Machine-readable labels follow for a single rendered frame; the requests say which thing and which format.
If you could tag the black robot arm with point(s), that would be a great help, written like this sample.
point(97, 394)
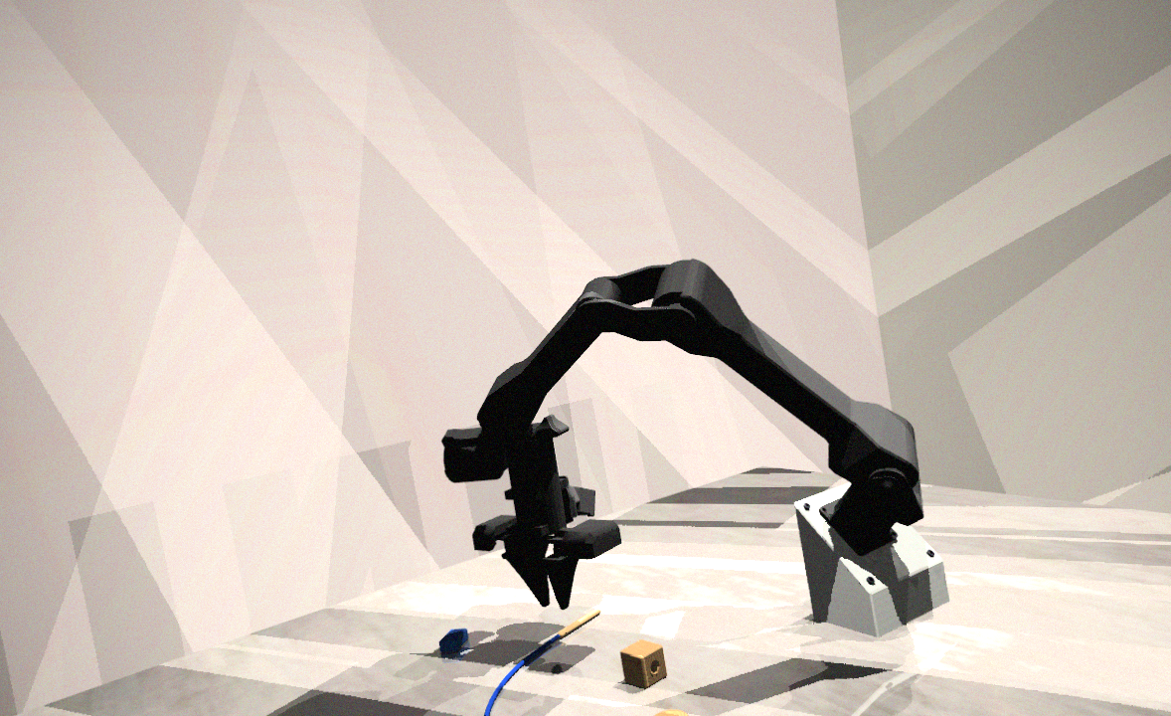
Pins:
point(870, 446)

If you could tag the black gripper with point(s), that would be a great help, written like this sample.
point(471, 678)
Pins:
point(540, 512)

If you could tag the wooden stick with blue string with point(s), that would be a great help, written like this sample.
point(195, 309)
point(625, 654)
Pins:
point(586, 618)

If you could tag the blue block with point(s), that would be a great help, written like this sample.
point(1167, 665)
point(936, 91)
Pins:
point(453, 640)

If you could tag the brown wooden block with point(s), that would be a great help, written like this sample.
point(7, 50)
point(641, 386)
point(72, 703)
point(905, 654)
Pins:
point(643, 663)

